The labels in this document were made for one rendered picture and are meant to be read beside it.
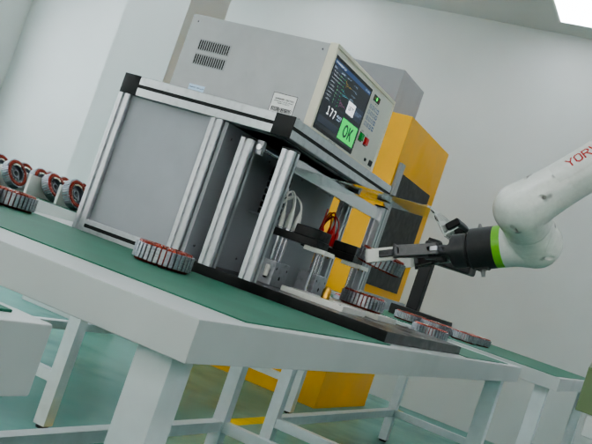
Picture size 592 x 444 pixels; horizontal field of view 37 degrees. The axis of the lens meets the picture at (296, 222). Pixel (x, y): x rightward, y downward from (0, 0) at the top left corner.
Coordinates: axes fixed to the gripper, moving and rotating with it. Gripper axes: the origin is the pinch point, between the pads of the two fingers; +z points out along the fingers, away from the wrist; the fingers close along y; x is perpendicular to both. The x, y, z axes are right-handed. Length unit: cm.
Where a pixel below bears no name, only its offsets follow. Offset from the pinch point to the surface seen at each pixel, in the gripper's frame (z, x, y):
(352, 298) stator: 10.6, -7.5, 5.7
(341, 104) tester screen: 4.8, 35.2, -9.8
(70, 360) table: 140, -14, 54
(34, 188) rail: 161, 51, 55
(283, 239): 18.5, 4.4, -14.0
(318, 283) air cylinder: 21.2, -2.6, 9.2
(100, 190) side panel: 52, 15, -37
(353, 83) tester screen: 2.7, 40.9, -7.0
